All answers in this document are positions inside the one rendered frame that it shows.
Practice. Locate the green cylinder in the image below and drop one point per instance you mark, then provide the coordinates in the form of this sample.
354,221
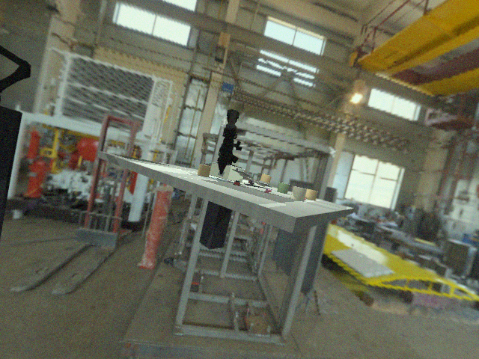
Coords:
283,188

